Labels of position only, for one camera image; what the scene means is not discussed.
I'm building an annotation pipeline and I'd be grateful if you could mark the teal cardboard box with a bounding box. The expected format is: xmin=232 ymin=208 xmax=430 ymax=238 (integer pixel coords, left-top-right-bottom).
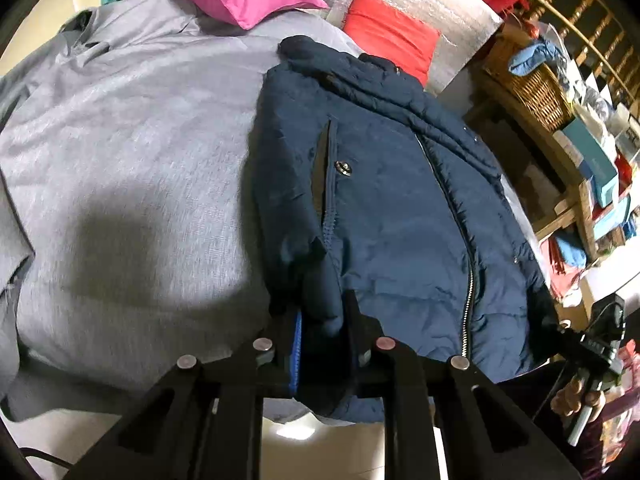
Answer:
xmin=560 ymin=120 xmax=621 ymax=208

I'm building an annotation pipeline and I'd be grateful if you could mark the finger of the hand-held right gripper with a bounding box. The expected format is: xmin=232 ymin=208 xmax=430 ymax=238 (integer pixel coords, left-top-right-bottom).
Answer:
xmin=547 ymin=321 xmax=588 ymax=358

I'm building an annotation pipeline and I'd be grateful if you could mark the red pillow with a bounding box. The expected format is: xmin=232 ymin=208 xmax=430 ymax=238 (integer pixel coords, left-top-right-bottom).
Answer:
xmin=342 ymin=0 xmax=442 ymax=86

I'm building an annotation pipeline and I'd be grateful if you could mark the coral cloth stack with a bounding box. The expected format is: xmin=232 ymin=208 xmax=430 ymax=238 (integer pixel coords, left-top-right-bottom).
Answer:
xmin=545 ymin=237 xmax=588 ymax=306

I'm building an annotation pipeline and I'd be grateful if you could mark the wooden stair railing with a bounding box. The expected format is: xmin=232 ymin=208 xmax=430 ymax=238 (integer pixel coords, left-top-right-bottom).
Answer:
xmin=500 ymin=0 xmax=640 ymax=111

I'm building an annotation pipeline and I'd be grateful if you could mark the wooden shelf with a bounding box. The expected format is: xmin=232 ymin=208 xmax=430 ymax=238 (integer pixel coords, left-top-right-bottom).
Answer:
xmin=467 ymin=65 xmax=601 ymax=261

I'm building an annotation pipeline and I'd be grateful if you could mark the person's leg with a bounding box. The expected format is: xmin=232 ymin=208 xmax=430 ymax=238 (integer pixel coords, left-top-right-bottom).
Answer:
xmin=435 ymin=360 xmax=601 ymax=480

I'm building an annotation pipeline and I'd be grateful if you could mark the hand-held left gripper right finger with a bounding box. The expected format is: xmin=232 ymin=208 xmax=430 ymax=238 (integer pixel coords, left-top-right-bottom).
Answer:
xmin=344 ymin=289 xmax=582 ymax=480

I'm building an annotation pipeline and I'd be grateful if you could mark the blue folded cloth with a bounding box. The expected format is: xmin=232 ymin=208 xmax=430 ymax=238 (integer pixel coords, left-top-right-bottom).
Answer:
xmin=555 ymin=232 xmax=588 ymax=268

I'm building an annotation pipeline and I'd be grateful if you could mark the light blue cloth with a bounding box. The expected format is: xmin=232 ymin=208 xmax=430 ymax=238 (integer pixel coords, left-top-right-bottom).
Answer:
xmin=507 ymin=40 xmax=571 ymax=76

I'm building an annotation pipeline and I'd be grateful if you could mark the person's right hand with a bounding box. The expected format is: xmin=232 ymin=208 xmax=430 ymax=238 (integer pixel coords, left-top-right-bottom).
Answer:
xmin=550 ymin=375 xmax=608 ymax=423

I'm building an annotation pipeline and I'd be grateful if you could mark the black cable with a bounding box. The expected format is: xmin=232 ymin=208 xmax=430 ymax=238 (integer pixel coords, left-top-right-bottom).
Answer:
xmin=15 ymin=447 xmax=71 ymax=473

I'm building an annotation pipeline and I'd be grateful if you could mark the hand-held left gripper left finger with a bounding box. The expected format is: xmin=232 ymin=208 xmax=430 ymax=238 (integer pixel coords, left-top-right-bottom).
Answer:
xmin=65 ymin=307 xmax=303 ymax=480

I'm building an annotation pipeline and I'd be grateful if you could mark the grey bed blanket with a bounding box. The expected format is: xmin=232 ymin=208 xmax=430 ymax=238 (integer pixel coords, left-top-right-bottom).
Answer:
xmin=0 ymin=0 xmax=546 ymax=423

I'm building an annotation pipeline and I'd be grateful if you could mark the silver foil mat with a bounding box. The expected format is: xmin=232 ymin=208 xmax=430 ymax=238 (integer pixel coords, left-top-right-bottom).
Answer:
xmin=277 ymin=0 xmax=505 ymax=98

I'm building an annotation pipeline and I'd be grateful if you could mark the navy blue padded jacket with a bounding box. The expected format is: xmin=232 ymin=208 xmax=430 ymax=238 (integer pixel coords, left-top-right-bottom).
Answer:
xmin=247 ymin=35 xmax=563 ymax=426

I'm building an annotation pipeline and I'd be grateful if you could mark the large wicker basket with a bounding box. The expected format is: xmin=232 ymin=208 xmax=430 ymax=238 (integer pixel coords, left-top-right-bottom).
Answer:
xmin=482 ymin=37 xmax=576 ymax=133

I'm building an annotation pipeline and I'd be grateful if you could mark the cream sofa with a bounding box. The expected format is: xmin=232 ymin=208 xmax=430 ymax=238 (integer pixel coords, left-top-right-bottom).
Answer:
xmin=0 ymin=0 xmax=108 ymax=78

